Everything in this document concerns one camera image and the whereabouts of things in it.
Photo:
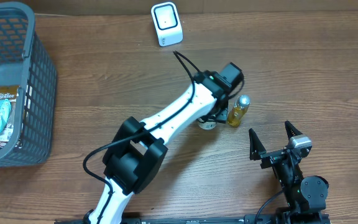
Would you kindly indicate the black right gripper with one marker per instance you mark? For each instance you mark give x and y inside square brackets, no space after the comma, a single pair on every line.
[258,149]

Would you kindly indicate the grey plastic shopping basket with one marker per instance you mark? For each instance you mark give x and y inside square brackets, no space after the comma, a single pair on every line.
[24,62]

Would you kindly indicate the yellow oil bottle silver cap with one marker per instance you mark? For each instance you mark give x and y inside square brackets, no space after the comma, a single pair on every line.
[241,105]

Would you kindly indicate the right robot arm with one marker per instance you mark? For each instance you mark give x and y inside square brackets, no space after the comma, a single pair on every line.
[305,196]

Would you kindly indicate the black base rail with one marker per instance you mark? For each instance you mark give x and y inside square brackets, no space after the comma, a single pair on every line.
[247,219]

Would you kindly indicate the green lid white jar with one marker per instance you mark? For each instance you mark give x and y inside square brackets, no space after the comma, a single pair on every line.
[206,125]

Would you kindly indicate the white barcode scanner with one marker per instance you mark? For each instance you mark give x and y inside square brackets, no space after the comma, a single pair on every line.
[167,24]

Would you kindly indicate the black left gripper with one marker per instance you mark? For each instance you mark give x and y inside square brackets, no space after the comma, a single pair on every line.
[219,114]

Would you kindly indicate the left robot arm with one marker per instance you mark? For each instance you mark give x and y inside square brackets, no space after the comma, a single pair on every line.
[138,149]

